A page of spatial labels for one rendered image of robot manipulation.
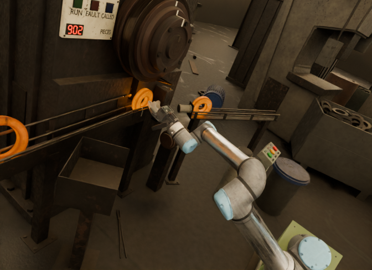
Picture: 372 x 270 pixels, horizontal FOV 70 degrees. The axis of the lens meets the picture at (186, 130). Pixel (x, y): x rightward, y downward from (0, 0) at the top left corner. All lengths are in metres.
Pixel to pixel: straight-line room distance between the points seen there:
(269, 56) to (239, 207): 3.12
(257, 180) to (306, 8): 3.09
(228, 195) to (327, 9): 3.10
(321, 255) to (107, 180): 1.07
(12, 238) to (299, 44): 3.55
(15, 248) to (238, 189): 1.18
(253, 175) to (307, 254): 0.58
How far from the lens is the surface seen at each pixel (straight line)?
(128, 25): 1.28
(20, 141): 1.22
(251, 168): 1.12
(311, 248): 1.54
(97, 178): 1.19
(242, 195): 1.08
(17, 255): 1.69
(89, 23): 1.27
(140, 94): 1.54
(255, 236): 1.24
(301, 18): 3.94
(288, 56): 3.92
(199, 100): 1.85
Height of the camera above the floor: 1.40
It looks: 27 degrees down
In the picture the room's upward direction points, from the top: 22 degrees clockwise
